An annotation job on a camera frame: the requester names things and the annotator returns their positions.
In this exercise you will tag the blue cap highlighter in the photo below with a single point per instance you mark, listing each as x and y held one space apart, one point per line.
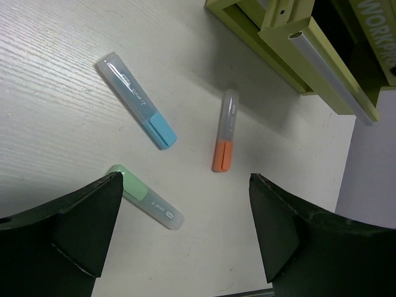
127 88

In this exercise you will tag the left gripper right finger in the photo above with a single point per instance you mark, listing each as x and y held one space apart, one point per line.
308 251

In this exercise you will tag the green Workpro drawer chest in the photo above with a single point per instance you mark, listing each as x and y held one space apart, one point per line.
342 51

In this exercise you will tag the green cap highlighter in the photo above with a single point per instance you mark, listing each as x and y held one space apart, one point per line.
142 196

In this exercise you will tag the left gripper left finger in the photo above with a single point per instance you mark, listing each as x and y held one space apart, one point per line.
59 248

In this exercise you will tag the orange cap highlighter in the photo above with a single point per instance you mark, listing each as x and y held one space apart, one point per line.
224 145

